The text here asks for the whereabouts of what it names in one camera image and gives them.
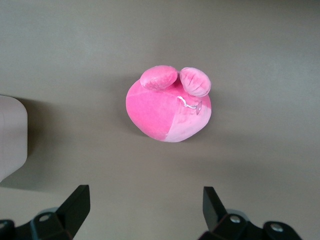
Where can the pink plush toy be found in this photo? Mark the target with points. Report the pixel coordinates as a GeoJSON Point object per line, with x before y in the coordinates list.
{"type": "Point", "coordinates": [155, 115]}

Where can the brown table mat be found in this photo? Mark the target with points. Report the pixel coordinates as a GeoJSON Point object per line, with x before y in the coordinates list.
{"type": "Point", "coordinates": [250, 75]}

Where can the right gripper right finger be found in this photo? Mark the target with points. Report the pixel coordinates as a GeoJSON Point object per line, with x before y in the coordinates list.
{"type": "Point", "coordinates": [215, 212]}

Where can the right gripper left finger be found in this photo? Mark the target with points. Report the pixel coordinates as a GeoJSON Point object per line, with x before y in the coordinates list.
{"type": "Point", "coordinates": [75, 212]}

